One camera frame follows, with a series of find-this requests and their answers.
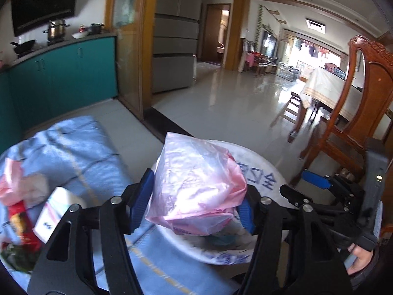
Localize green leafy vegetable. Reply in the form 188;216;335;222
1;242;41;274

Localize white teal small box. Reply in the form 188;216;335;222
33;187;87;244

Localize red snack wrapper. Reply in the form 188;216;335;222
7;200;41;253

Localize pink plastic bag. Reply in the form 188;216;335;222
1;158;50;209
146;133;247;236

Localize white printed trash bag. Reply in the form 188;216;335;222
156;140;292;266

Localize teal kitchen cabinets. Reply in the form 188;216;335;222
1;33;119;151

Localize right hand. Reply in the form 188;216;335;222
347;244;374;275

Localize wooden stool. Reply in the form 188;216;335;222
270;92;306;130

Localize carved wooden chair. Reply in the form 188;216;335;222
299;35;392;179

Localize dining table with cloth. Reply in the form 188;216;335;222
288;67;393;143

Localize black wok pan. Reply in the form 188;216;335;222
10;39;36;57

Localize grey refrigerator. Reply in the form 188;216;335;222
152;0;202;93

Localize white bowl on counter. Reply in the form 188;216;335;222
72;31;89;39

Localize steel stock pot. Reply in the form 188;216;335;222
43;19;70;43

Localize black pot on counter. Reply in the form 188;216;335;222
88;23;105;35

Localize wooden glass door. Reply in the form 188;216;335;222
104;0;156;120

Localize black range hood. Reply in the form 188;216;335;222
11;0;76;37

